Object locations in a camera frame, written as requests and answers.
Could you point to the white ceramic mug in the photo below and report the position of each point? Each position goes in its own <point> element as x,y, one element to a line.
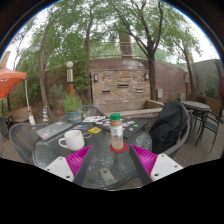
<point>75,140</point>

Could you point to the white printed sticker sheet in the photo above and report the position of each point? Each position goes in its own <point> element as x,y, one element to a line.
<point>94,118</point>

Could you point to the yellow square card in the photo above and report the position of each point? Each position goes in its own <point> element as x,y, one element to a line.
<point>95,130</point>

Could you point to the flat round red coaster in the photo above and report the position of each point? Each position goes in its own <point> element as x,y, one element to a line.
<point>125,149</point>

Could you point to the small colourful sticker card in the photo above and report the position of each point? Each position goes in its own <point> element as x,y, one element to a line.
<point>80,126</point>

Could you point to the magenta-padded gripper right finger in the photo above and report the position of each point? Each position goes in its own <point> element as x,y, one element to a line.
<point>146,161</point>

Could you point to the blue yellow striped post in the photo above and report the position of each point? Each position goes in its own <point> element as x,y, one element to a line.
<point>45,114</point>

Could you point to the tall dark-trunked tree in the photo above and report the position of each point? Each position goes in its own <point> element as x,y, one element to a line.
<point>152,76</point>

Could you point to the stone brick fountain wall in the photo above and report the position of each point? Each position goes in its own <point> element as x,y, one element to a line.
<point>120,88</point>

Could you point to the tree with curved trunk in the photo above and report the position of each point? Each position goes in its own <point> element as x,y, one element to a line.
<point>42,80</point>

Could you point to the dark green-seated patio chair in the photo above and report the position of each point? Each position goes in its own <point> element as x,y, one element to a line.
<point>210,125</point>

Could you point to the green plant in teal pot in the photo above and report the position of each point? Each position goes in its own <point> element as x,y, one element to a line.
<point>71,105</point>

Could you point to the lamp post with white globe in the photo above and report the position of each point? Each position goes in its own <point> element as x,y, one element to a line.
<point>70,78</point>

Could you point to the grey laptop with stickers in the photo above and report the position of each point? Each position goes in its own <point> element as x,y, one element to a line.
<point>55,130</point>

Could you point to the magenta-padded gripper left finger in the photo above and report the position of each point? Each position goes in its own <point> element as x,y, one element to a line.
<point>75,163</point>

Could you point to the green-capped brown drink bottle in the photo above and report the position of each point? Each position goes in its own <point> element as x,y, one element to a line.
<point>116,133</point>

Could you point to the round glass patio table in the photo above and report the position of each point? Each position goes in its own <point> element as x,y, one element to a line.
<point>196,106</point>

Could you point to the orange canopy with white pole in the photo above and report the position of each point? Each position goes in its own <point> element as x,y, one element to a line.
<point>10,81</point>

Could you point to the black laptop with stickers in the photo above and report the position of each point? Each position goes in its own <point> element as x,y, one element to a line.
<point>133,127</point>

